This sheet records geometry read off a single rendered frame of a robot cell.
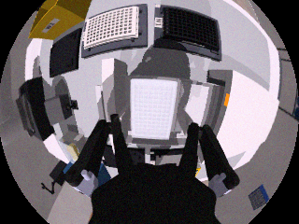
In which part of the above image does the blue bin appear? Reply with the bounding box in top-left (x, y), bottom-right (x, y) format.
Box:
top-left (63, 161), bottom-right (111, 187)

